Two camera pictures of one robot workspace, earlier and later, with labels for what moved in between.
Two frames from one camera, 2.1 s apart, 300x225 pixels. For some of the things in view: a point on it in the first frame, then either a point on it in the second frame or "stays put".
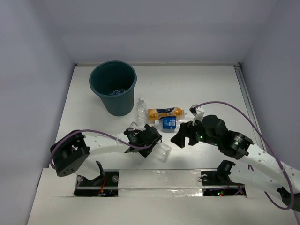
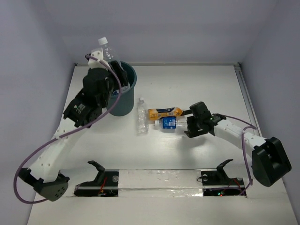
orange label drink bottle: [154, 114] stays put
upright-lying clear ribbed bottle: [141, 114] stays put
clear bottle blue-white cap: [160, 152] to [108, 52]
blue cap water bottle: [116, 92] stays put
